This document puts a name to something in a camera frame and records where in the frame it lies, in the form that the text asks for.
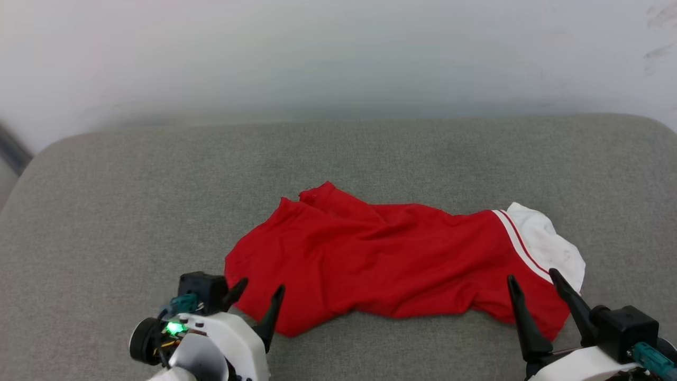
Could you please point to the dark grey baseboard strip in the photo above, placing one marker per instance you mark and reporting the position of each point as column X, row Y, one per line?
column 13, row 151

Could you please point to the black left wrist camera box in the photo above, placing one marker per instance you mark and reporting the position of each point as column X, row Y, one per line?
column 206, row 288

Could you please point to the grey fabric sofa seat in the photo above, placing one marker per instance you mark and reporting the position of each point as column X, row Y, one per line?
column 370, row 153

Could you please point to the teal camera connector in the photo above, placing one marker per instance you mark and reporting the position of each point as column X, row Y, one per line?
column 184, row 303
column 656, row 360

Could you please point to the red and white basketball jersey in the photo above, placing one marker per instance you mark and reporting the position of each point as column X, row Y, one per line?
column 381, row 259

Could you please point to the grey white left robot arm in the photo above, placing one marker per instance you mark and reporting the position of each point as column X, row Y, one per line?
column 195, row 357

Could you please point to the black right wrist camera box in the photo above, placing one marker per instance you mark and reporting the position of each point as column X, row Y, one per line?
column 627, row 328

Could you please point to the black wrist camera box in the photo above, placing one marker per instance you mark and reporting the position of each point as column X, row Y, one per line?
column 627, row 328
column 206, row 288

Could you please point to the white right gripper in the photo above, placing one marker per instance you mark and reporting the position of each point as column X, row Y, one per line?
column 576, row 368

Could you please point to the teal left camera connector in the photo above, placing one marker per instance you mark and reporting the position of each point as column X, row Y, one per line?
column 184, row 303

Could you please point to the teal right camera connector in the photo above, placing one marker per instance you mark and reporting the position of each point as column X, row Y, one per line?
column 656, row 360

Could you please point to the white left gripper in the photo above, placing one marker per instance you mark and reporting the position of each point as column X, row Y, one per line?
column 240, row 344

